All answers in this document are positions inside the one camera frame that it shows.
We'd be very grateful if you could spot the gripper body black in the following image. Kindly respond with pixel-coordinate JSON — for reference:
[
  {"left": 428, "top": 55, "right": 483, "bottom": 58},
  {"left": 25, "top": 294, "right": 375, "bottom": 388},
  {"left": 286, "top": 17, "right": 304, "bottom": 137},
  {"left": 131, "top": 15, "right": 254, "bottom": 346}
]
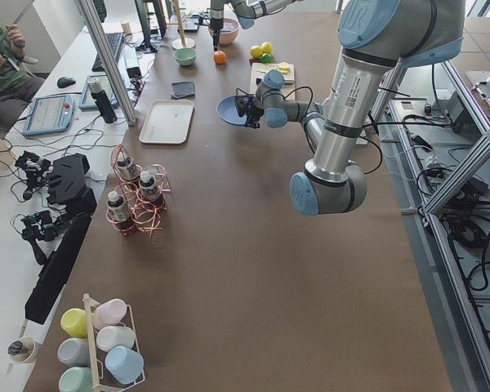
[
  {"left": 209, "top": 0, "right": 225, "bottom": 31},
  {"left": 234, "top": 87, "right": 265, "bottom": 129}
]

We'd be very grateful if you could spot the blue plate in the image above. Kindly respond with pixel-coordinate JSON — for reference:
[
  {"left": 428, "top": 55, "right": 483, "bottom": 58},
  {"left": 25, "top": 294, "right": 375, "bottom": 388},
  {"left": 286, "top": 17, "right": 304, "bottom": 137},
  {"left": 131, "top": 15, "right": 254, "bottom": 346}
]
[{"left": 216, "top": 96, "right": 246, "bottom": 127}]

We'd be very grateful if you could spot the orange fruit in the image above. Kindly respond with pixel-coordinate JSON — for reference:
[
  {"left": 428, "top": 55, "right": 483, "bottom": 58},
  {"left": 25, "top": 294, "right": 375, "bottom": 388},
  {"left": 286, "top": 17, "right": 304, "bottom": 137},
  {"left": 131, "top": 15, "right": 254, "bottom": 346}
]
[{"left": 213, "top": 51, "right": 227, "bottom": 65}]

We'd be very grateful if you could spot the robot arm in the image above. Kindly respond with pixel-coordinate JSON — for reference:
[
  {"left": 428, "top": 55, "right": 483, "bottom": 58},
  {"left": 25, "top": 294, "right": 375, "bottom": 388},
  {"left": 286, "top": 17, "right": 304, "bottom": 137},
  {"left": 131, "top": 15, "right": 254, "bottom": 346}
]
[
  {"left": 209, "top": 0, "right": 294, "bottom": 51},
  {"left": 234, "top": 1, "right": 465, "bottom": 216}
]

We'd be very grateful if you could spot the pink bowl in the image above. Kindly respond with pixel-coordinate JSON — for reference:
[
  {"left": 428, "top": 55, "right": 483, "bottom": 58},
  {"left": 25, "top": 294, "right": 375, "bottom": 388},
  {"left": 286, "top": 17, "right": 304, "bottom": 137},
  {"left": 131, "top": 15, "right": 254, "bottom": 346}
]
[{"left": 217, "top": 18, "right": 240, "bottom": 46}]

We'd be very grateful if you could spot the round wooden stand base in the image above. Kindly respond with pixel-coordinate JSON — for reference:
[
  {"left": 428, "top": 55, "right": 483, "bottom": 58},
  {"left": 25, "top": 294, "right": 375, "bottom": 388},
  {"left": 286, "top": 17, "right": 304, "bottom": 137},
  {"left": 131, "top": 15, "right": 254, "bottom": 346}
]
[{"left": 171, "top": 0, "right": 196, "bottom": 50}]

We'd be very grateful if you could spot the wooden cutting board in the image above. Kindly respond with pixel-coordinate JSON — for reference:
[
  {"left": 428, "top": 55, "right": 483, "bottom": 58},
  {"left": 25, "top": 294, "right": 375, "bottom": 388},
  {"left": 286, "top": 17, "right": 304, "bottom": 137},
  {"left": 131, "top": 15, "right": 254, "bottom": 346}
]
[{"left": 249, "top": 63, "right": 296, "bottom": 100}]

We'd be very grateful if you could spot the mint green bowl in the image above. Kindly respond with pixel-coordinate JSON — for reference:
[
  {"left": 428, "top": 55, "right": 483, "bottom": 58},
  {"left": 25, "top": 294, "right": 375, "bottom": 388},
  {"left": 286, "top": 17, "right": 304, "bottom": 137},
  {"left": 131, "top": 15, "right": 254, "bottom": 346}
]
[{"left": 174, "top": 47, "right": 197, "bottom": 66}]

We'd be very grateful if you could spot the yellow lemon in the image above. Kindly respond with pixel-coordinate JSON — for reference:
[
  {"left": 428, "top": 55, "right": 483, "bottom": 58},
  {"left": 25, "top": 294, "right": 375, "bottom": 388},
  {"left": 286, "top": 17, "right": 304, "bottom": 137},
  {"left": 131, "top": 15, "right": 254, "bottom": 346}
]
[
  {"left": 249, "top": 45, "right": 264, "bottom": 59},
  {"left": 261, "top": 42, "right": 273, "bottom": 54}
]

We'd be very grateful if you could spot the green lime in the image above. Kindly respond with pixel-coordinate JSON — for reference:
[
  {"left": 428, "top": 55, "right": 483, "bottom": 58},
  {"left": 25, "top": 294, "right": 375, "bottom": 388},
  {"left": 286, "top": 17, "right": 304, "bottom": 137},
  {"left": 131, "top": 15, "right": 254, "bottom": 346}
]
[{"left": 259, "top": 52, "right": 272, "bottom": 64}]

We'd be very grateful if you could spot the yellow peeler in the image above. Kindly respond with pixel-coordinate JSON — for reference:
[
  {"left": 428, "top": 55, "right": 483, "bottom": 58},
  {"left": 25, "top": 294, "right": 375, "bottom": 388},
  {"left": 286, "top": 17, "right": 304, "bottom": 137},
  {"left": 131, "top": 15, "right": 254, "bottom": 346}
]
[{"left": 257, "top": 62, "right": 292, "bottom": 74}]

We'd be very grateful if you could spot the grey folded cloth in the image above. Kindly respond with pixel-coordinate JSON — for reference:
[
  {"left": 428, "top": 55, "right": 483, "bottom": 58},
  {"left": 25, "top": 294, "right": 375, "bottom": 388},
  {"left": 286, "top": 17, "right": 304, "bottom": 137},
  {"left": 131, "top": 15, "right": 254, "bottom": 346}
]
[{"left": 171, "top": 81, "right": 195, "bottom": 99}]

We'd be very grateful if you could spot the black monitor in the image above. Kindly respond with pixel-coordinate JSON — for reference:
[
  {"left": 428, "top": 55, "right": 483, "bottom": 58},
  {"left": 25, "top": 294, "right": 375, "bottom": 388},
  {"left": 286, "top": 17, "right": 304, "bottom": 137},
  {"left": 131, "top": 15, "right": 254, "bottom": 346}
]
[{"left": 134, "top": 0, "right": 167, "bottom": 53}]

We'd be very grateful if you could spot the beige plastic tray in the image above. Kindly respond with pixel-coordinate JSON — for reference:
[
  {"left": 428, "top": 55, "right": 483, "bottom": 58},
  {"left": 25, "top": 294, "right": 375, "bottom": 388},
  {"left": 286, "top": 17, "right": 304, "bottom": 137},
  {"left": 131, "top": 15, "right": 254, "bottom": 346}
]
[{"left": 139, "top": 100, "right": 194, "bottom": 145}]

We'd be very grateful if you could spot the black keyboard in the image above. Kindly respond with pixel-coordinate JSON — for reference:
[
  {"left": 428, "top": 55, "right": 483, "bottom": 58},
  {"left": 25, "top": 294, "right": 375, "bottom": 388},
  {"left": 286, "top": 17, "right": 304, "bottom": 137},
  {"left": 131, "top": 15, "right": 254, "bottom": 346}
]
[{"left": 91, "top": 32, "right": 125, "bottom": 72}]

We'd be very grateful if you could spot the dark sauce bottle middle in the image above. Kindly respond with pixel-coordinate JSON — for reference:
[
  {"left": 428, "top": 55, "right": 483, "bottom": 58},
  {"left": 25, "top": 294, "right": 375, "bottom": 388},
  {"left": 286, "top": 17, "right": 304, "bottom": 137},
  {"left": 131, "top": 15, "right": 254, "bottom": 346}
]
[{"left": 139, "top": 171, "right": 165, "bottom": 209}]

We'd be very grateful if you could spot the dark sauce bottle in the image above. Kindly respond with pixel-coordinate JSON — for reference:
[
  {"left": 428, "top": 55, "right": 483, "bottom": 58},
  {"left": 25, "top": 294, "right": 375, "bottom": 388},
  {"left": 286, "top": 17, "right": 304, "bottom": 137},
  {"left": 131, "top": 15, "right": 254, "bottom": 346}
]
[
  {"left": 107, "top": 190, "right": 136, "bottom": 235},
  {"left": 139, "top": 171, "right": 165, "bottom": 209},
  {"left": 116, "top": 155, "right": 140, "bottom": 182}
]

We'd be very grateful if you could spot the black thermos bottle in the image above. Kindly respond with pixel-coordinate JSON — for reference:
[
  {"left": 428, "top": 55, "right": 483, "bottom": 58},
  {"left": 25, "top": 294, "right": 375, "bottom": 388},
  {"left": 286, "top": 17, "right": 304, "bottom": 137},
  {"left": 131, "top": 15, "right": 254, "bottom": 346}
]
[{"left": 87, "top": 78, "right": 117, "bottom": 124}]

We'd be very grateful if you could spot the dark sauce bottle back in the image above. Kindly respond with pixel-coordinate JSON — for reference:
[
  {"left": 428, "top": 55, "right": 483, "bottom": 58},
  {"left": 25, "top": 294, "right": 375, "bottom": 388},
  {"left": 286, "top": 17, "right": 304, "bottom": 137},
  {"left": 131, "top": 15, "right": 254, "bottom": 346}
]
[{"left": 116, "top": 155, "right": 140, "bottom": 182}]

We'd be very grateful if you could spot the blue teach pendant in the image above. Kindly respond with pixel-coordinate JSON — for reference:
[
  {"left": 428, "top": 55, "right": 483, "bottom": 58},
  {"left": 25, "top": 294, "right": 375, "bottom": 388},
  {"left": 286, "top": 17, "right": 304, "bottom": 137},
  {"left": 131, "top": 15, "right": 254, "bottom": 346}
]
[
  {"left": 78, "top": 73, "right": 118, "bottom": 111},
  {"left": 22, "top": 94, "right": 74, "bottom": 136}
]

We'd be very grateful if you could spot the black computer mouse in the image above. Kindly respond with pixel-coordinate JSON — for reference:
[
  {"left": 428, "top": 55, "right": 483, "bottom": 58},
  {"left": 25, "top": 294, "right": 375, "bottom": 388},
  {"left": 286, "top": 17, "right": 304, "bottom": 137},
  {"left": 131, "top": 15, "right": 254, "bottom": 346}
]
[{"left": 56, "top": 77, "right": 76, "bottom": 89}]

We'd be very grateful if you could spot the dark sauce bottle front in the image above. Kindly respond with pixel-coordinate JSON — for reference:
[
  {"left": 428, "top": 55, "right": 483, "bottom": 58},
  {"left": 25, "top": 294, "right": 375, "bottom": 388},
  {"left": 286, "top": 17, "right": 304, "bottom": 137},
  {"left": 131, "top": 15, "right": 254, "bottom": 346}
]
[{"left": 107, "top": 190, "right": 136, "bottom": 235}]

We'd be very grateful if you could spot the seated person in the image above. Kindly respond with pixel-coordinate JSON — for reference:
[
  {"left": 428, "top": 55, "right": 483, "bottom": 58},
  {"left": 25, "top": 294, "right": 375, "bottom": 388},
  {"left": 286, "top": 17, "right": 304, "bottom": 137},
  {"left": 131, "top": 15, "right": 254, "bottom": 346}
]
[{"left": 0, "top": 24, "right": 44, "bottom": 136}]

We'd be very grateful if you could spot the pink cup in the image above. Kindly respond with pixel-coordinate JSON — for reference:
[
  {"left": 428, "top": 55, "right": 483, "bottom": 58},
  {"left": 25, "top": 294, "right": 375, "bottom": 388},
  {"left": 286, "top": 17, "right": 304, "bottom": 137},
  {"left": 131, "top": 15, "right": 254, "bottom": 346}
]
[{"left": 93, "top": 298, "right": 127, "bottom": 330}]

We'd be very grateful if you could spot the white cup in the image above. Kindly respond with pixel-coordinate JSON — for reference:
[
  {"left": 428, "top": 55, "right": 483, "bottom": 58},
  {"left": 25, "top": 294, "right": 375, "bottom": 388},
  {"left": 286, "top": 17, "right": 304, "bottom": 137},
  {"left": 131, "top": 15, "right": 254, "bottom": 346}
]
[{"left": 96, "top": 326, "right": 136, "bottom": 352}]

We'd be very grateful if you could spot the yellow cup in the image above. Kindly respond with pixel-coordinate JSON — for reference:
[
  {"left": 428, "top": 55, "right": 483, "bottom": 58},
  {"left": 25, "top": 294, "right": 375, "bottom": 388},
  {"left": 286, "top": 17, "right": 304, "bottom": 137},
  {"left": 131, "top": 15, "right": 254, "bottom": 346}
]
[{"left": 60, "top": 308, "right": 87, "bottom": 338}]

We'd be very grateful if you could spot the blue cup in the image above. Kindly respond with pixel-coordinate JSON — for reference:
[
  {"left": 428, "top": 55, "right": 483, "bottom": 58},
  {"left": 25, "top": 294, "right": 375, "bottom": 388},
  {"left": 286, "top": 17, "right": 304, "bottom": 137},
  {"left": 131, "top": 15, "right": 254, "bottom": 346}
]
[{"left": 105, "top": 345, "right": 144, "bottom": 385}]

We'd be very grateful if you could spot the grey cup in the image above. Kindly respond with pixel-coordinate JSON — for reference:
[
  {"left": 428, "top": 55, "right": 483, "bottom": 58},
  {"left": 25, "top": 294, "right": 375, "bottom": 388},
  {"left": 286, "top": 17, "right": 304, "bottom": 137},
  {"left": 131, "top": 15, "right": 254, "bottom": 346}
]
[{"left": 57, "top": 337, "right": 90, "bottom": 367}]

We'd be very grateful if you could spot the mint cup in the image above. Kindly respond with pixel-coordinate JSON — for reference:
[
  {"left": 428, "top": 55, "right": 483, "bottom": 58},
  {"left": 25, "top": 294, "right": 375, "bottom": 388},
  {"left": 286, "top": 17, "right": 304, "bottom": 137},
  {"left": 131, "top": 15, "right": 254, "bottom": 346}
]
[{"left": 58, "top": 367, "right": 92, "bottom": 392}]

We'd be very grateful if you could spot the paper cup with tools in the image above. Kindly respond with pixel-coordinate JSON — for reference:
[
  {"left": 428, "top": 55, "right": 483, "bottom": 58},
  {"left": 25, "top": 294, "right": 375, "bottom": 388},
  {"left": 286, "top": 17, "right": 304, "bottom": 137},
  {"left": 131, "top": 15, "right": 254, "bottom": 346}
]
[{"left": 7, "top": 336, "right": 41, "bottom": 364}]

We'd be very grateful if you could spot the copper wire bottle rack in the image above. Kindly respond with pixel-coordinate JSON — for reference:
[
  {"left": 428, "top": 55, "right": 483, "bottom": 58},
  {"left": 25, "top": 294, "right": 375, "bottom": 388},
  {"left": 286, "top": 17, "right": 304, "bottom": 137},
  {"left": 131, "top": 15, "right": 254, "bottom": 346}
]
[{"left": 105, "top": 144, "right": 172, "bottom": 236}]

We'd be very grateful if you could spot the white wire cup rack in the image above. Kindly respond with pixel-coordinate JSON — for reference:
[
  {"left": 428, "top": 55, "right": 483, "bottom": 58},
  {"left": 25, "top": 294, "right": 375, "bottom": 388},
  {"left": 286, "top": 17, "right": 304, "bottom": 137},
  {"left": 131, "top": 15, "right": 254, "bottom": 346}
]
[{"left": 82, "top": 293, "right": 147, "bottom": 392}]

